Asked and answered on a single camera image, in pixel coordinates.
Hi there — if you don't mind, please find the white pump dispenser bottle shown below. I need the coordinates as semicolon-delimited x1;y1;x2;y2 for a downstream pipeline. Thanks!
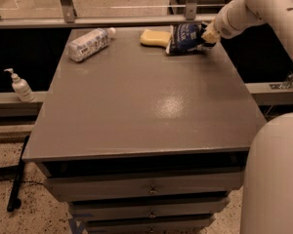
6;68;35;102

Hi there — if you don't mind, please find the grey drawer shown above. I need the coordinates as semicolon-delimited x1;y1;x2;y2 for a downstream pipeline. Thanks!
69;197;230;221
44;167;244;202
85;214;215;234

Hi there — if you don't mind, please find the metal window rail frame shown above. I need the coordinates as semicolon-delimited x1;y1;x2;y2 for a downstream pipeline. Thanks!
0;0;224;29

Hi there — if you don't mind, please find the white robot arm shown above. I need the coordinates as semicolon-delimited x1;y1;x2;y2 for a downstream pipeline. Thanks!
202;0;293;234

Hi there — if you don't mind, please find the black floor bar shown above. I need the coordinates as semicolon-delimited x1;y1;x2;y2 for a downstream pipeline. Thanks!
7;136;29;213

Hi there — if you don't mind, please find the bottom grey drawer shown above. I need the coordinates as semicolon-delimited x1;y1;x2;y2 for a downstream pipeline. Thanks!
85;214;215;234

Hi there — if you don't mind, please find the top grey drawer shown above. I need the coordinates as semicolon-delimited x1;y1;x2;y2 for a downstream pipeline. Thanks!
44;167;244;202

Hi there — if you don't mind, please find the middle grey drawer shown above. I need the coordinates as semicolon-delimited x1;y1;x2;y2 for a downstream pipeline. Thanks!
69;197;230;221

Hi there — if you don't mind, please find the grey drawer cabinet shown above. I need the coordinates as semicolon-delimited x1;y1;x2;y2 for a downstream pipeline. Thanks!
21;24;268;234

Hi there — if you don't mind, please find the metal angle bracket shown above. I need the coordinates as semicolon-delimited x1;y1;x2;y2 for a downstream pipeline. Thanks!
270;72;293;90

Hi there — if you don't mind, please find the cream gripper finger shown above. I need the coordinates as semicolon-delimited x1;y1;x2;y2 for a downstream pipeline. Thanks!
202;30;221;44
201;21;214;32

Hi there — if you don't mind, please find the yellow sponge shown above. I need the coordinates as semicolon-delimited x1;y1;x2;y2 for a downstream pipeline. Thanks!
140;29;171;48

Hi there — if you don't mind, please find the blue chip bag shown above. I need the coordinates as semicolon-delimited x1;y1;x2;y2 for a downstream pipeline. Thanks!
166;22;215;55

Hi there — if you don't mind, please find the clear plastic water bottle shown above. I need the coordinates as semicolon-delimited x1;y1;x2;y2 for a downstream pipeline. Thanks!
68;27;116;62

